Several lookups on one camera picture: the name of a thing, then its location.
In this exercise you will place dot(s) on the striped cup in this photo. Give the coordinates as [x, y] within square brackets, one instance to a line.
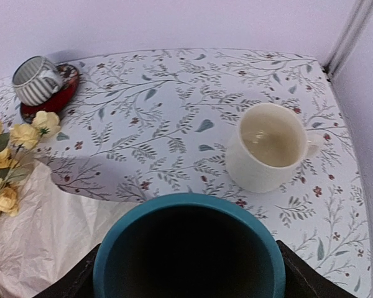
[36, 81]

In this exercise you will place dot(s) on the right aluminium frame post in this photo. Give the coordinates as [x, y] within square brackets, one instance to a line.
[354, 27]

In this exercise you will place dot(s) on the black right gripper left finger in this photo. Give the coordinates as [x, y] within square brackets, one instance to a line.
[77, 283]

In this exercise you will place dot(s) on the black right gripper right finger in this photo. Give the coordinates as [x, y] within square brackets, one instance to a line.
[302, 281]

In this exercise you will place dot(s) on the dark red saucer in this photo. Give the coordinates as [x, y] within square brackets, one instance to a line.
[58, 102]

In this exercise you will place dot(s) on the teal vase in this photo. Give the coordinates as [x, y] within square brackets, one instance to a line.
[188, 245]

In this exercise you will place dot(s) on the cream mug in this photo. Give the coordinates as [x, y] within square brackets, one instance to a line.
[269, 143]

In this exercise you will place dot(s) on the cream wrapping paper sheet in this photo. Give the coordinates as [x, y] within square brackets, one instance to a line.
[52, 232]

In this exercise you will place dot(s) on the flower bouquet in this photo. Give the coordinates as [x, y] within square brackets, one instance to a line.
[17, 145]

